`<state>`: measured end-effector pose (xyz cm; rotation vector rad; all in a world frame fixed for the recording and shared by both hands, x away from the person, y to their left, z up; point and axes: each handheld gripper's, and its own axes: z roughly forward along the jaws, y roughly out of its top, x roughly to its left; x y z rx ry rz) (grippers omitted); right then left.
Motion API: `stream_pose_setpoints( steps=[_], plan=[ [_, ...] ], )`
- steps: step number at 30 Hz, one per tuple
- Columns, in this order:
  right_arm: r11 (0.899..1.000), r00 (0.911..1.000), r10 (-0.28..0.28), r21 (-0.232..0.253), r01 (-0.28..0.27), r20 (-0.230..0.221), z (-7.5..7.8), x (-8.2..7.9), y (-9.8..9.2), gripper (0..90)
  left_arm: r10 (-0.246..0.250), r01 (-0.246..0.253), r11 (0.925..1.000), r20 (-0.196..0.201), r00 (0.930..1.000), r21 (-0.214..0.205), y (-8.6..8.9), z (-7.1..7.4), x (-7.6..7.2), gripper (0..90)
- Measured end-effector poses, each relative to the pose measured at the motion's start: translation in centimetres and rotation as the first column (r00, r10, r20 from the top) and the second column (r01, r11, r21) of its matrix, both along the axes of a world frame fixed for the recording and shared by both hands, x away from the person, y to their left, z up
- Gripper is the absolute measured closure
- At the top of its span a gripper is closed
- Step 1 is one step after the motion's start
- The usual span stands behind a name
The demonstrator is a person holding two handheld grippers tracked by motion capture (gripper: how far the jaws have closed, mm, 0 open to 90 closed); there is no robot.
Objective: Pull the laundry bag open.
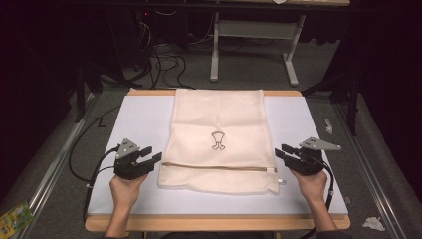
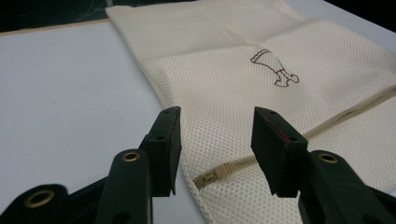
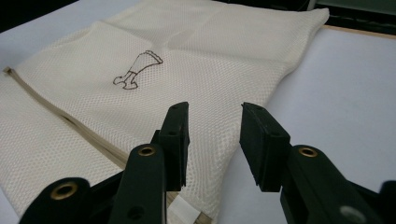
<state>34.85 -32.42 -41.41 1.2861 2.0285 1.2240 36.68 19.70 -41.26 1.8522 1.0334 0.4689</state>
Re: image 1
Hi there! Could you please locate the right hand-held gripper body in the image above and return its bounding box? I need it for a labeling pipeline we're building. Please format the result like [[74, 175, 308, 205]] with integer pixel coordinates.
[[288, 136, 342, 176]]

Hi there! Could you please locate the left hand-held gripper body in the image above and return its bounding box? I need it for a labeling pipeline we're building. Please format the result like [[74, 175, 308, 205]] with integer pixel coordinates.
[[113, 137, 147, 181]]

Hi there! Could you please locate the cream mesh laundry bag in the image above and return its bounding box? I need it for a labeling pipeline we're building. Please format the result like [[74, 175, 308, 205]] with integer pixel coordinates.
[[157, 88, 281, 195]]

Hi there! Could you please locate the person's left hand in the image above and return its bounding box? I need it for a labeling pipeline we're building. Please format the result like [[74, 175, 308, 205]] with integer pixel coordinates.
[[108, 173, 149, 211]]

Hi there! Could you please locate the person's right hand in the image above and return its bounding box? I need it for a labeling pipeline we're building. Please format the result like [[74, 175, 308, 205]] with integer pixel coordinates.
[[290, 168, 329, 205]]

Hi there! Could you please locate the white table mat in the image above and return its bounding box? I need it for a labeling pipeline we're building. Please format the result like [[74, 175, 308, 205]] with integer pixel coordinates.
[[87, 95, 349, 216]]

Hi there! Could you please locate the black stand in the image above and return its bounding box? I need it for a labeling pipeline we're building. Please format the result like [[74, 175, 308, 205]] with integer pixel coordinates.
[[73, 49, 105, 124], [301, 63, 363, 137]]

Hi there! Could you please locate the wooden table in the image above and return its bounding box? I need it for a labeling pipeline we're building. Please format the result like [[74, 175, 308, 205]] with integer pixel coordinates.
[[84, 88, 351, 233]]

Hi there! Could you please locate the crumpled white tissue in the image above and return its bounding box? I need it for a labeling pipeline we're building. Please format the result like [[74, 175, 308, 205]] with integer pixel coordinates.
[[361, 216, 386, 232]]

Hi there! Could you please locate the green printed packet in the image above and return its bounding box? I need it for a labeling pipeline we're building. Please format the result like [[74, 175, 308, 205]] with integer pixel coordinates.
[[0, 201, 36, 239]]

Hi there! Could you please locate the right hand-held gripper black cable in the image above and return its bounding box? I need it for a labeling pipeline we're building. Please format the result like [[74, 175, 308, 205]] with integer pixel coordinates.
[[316, 155, 335, 212]]

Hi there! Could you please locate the hand-held gripper black cable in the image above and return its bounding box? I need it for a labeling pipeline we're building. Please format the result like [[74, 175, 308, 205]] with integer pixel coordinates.
[[316, 155, 335, 212], [82, 145, 120, 223]]

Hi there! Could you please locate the left hand-held gripper black cable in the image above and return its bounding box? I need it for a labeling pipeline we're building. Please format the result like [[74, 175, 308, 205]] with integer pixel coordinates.
[[82, 145, 120, 223]]

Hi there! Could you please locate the black floor cable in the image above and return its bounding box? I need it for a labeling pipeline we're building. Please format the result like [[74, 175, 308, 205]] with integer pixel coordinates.
[[68, 105, 122, 183]]

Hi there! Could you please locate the metal floor rail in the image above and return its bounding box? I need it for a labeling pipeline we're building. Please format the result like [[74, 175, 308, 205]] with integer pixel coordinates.
[[18, 93, 98, 239], [332, 103, 408, 239]]

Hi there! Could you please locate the tangle of black cables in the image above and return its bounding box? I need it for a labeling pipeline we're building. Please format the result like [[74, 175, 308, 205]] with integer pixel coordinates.
[[132, 9, 217, 91]]

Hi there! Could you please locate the white metal desk frame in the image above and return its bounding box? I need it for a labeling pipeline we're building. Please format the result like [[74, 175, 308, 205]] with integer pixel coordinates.
[[209, 11, 308, 88]]

